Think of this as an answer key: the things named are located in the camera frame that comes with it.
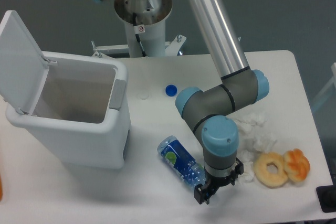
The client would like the black device at edge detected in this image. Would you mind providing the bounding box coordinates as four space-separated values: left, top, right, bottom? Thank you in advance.
316 185 335 213

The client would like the white trash bin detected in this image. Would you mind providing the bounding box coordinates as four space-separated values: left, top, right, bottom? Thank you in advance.
1 10 131 169

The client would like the orange object at edge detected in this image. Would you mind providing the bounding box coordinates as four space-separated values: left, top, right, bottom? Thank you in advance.
0 175 3 201

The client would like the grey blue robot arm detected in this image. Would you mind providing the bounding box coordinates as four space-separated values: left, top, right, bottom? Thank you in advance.
94 0 269 204

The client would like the upper crumpled white tissue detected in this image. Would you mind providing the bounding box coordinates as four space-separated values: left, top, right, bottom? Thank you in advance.
233 112 277 153

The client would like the white frame at right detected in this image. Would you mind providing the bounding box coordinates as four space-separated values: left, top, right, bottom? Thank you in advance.
311 62 335 113

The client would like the blue bottle cap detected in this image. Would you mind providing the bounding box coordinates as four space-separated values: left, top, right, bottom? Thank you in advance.
165 84 177 97

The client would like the blue label plastic bottle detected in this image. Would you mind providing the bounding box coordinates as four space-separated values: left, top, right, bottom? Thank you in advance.
157 135 206 195

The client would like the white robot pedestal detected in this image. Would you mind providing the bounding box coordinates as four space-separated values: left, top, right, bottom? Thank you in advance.
90 0 242 58

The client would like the white bottle cap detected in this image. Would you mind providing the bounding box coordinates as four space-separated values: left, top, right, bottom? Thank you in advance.
139 91 149 100

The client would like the orange glazed bun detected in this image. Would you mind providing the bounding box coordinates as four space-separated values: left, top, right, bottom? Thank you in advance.
283 148 310 183

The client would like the plain ring doughnut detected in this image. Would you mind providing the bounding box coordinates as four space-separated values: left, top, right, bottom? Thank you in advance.
254 152 288 188

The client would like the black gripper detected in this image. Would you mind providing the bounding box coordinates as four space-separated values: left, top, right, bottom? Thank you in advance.
194 157 244 205

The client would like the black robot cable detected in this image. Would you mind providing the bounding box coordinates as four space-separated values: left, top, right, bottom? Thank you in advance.
132 13 147 58

